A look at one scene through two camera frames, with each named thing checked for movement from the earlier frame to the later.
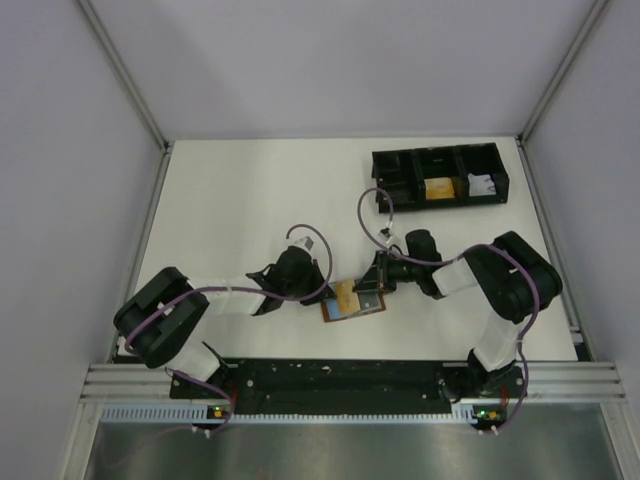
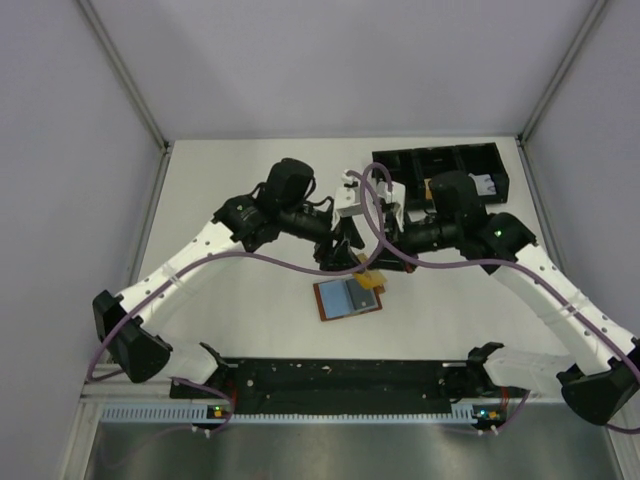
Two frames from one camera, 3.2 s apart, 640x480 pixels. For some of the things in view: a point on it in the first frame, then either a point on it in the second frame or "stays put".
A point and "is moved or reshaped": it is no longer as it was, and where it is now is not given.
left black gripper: x=314 y=282 → x=338 y=239
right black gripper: x=375 y=273 → x=392 y=245
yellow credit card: x=348 y=299 is moved or reshaped
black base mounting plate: x=346 y=385 stays put
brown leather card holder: x=369 y=302 stays put
